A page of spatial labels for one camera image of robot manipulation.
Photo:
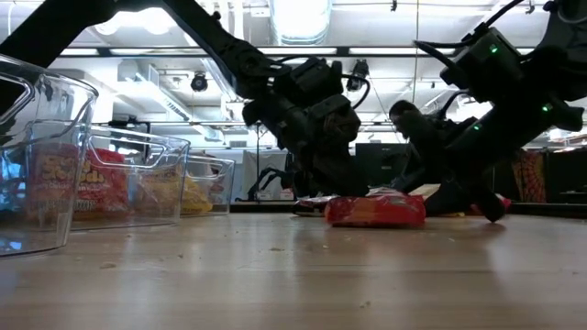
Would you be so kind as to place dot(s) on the black ceiling mounted device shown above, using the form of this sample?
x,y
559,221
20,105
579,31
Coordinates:
x,y
360,73

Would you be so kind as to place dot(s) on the black ceiling dome camera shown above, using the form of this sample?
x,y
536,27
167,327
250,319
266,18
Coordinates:
x,y
199,82

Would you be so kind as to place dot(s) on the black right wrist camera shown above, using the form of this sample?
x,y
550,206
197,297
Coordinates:
x,y
486,64

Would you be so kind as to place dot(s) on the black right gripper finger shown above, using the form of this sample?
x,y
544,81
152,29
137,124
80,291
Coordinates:
x,y
422,169
477,199

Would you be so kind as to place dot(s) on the clear plastic bin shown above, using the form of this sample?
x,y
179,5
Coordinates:
x,y
215,169
46,114
151,142

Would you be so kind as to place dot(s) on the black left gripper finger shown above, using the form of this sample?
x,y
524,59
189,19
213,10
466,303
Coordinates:
x,y
305,185
344,179

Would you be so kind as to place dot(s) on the orange black patterned object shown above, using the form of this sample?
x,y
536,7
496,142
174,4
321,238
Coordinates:
x,y
527,176

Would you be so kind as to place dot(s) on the black background cabinet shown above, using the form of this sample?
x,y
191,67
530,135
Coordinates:
x,y
380,160

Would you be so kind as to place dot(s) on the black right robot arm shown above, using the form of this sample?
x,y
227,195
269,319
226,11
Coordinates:
x,y
568,46

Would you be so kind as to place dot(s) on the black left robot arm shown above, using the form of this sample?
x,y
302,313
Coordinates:
x,y
220,41

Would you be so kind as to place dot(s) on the dark background cabinet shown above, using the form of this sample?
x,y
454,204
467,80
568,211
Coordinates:
x,y
566,174

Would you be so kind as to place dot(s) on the white ceiling air duct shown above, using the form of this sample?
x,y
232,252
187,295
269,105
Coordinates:
x,y
300,20

